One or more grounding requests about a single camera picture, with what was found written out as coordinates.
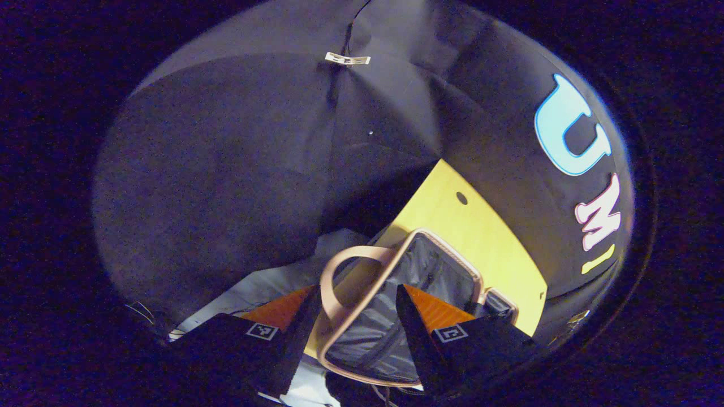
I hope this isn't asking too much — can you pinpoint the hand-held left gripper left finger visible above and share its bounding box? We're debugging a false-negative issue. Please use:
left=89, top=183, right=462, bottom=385
left=169, top=284, right=324, bottom=399

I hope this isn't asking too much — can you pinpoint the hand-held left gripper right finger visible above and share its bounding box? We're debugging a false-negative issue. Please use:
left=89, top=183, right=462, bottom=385
left=394, top=283, right=539, bottom=397

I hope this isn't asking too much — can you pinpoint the black backdrop cloth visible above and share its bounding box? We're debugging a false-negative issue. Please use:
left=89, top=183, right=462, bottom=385
left=92, top=0, right=635, bottom=340

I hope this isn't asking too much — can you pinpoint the white clip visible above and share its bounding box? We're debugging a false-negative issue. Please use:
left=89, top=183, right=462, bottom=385
left=325, top=51, right=372, bottom=66

